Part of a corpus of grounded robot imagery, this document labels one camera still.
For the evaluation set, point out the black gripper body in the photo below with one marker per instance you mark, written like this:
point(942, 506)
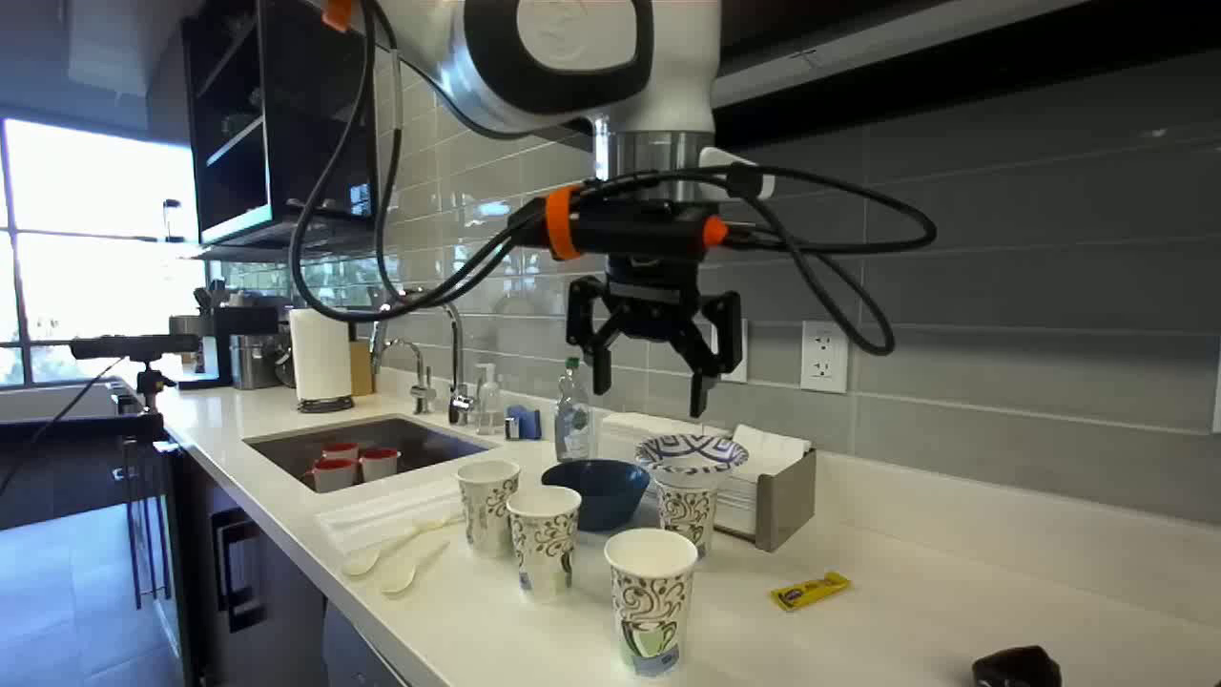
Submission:
point(650, 296)

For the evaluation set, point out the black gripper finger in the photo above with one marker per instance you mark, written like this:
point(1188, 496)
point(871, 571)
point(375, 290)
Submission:
point(725, 343)
point(590, 316)

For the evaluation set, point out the patterned paper cup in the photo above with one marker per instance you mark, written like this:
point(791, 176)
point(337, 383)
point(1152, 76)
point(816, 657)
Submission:
point(544, 554)
point(650, 612)
point(687, 509)
point(484, 515)

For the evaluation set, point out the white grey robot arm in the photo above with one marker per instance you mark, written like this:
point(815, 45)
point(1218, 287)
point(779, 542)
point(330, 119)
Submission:
point(557, 51)

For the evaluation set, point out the blue bowl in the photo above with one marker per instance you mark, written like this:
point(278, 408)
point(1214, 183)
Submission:
point(606, 489)

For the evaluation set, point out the red white cup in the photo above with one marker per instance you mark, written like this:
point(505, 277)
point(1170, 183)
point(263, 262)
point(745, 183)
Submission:
point(379, 464)
point(333, 474)
point(339, 450)

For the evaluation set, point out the clear dish soap bottle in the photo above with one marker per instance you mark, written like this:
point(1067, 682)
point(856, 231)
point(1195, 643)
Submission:
point(572, 423)

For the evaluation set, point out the white napkins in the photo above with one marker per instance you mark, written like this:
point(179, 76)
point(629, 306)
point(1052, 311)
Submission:
point(769, 454)

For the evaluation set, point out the blue sponge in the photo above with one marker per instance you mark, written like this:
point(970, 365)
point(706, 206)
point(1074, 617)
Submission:
point(522, 423)

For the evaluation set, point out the chrome faucet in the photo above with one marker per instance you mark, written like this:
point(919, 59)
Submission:
point(456, 383)

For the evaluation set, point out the small chrome tap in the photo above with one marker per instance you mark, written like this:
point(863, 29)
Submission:
point(417, 374)

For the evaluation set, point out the steel sink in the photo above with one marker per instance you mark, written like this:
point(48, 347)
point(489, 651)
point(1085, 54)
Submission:
point(405, 440)

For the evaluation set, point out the yellow packet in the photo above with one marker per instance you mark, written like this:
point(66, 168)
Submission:
point(809, 587)

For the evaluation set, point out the white paper towel roll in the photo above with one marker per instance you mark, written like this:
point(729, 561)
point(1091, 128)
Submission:
point(320, 357)

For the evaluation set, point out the grey under-cabinet light bar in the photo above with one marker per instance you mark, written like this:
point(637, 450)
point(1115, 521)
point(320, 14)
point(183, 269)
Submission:
point(824, 63)

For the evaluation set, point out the white plastic spoon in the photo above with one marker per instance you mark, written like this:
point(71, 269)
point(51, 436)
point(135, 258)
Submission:
point(366, 559)
point(402, 578)

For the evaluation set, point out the black coffee machine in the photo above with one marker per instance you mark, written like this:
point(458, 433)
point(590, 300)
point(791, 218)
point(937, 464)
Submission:
point(248, 337)

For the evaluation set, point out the dark open shelf cabinet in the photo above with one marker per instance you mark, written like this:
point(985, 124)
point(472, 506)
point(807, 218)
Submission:
point(308, 114)

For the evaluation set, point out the dark base cabinet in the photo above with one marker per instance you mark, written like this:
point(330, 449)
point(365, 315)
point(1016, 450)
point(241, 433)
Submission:
point(252, 575)

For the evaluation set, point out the black knob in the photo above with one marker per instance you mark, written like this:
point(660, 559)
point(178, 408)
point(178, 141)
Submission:
point(1016, 669)

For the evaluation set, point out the bright window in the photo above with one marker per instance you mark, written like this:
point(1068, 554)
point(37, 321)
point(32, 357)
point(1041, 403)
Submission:
point(88, 243)

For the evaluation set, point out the black table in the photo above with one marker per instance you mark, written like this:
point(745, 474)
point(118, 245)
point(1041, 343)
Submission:
point(62, 472)

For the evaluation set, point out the black wrist camera orange bands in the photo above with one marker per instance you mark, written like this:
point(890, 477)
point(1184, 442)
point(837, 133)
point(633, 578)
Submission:
point(633, 231)

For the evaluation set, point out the white wall outlet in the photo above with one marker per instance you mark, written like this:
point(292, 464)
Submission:
point(824, 357)
point(1214, 391)

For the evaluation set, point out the black camera on tripod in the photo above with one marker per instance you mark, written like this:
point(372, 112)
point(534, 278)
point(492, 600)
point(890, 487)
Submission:
point(135, 343)

